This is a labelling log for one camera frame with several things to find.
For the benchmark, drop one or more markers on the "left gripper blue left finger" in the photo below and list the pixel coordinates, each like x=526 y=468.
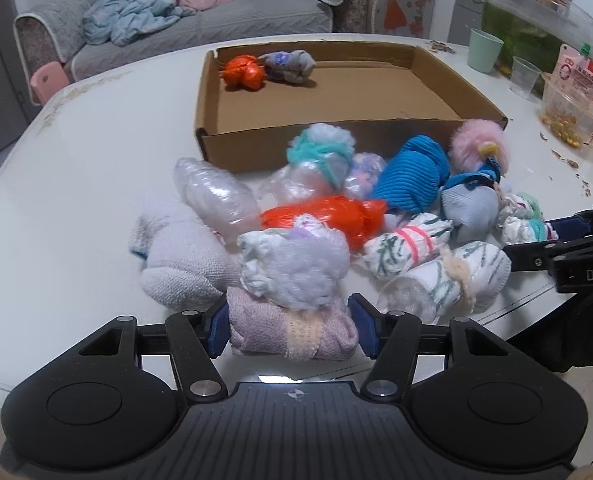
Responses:
x=196 y=339

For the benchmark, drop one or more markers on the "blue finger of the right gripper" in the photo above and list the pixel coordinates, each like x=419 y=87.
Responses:
x=535 y=256

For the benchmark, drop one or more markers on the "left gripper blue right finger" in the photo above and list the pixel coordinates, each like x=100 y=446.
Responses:
x=392 y=341

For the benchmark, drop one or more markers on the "white cloth green fuzzy band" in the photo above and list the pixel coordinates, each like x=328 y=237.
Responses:
x=520 y=221

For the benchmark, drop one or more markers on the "pink towel roll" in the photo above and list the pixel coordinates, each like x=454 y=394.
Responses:
x=260 y=327

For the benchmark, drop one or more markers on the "white striped cloth beige tie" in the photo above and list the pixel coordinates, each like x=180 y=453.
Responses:
x=463 y=281

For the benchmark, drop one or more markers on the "blue grey sock braided tie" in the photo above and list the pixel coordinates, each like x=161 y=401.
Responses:
x=471 y=202

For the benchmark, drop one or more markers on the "white cloth purple fuzzy band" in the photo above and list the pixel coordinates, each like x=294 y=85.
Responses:
x=298 y=268

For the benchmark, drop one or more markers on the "large orange plastic bag roll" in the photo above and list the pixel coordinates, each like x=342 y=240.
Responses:
x=359 y=220

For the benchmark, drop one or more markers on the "pink fluffy pom-pom toy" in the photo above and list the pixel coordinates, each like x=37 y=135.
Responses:
x=475 y=141

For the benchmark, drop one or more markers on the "clear plastic bag bundle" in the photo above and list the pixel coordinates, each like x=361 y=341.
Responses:
x=224 y=203

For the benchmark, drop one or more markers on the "small orange plastic bag ball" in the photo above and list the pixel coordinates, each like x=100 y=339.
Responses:
x=244 y=71

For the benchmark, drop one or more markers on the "grey sock with blue bow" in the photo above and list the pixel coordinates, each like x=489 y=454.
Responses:
x=293 y=67

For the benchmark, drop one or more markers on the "white fluffy sock bundle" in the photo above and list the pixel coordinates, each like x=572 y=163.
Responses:
x=185 y=264

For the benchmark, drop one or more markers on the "white cloth pink band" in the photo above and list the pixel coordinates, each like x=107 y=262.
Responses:
x=412 y=243

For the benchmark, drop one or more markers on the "clear bowl of snacks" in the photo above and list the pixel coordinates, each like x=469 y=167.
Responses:
x=567 y=117

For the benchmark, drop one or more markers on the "blue ribbed sock bundle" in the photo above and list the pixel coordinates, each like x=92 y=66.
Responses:
x=411 y=180

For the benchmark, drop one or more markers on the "clear plastic cup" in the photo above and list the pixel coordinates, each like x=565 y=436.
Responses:
x=524 y=78

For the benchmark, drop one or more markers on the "pink snack package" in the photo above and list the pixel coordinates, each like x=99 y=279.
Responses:
x=574 y=69

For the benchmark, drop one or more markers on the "clear bag teal band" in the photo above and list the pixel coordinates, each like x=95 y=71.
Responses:
x=318 y=159

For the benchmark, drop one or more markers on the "mint green cup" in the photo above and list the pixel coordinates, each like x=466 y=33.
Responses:
x=484 y=49

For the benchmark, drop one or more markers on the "glass fish tank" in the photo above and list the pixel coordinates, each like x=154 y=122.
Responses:
x=536 y=29

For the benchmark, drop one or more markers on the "brown cardboard box tray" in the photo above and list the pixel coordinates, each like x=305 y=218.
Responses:
x=382 y=93

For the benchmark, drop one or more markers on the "pink plastic stool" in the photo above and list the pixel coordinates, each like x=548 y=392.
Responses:
x=48 y=80

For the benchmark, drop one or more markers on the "grey sofa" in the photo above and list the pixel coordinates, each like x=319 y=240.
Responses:
x=53 y=31

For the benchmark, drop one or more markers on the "light blue blanket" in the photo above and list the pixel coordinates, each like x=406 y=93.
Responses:
x=122 y=22

